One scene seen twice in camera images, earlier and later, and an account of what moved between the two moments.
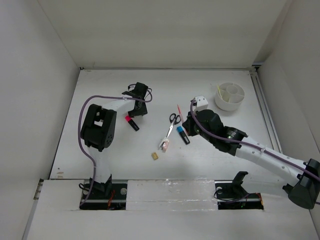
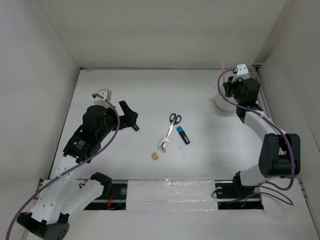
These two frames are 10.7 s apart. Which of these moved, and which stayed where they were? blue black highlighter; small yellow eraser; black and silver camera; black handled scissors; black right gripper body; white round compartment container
Moved: black right gripper body; black and silver camera
Stayed: blue black highlighter; black handled scissors; small yellow eraser; white round compartment container
